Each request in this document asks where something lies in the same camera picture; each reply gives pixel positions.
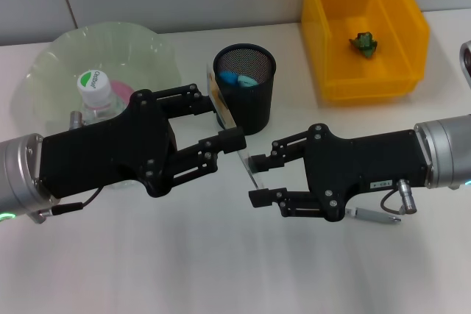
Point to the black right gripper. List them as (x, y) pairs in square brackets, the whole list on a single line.
[(360, 170)]

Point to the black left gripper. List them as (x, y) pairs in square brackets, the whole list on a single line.
[(106, 152)]

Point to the transparent plastic ruler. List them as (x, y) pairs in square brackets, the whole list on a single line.
[(224, 108)]

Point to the blue capped scissors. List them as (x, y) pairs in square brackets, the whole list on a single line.
[(235, 79)]

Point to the pink peach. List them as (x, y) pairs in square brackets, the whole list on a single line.
[(123, 89)]

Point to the grey ballpoint pen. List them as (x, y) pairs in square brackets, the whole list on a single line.
[(375, 216)]

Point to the clear plastic water bottle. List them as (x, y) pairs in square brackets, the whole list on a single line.
[(93, 93)]

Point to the small green toy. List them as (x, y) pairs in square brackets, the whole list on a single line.
[(364, 45)]

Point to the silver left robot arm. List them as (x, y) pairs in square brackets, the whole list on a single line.
[(18, 178)]

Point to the black mesh pen holder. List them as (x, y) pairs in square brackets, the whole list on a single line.
[(254, 104)]

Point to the pale green glass fruit plate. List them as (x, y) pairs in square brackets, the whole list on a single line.
[(147, 53)]

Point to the yellow plastic bin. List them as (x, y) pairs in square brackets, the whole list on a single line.
[(368, 75)]

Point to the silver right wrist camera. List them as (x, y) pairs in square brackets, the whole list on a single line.
[(466, 64)]

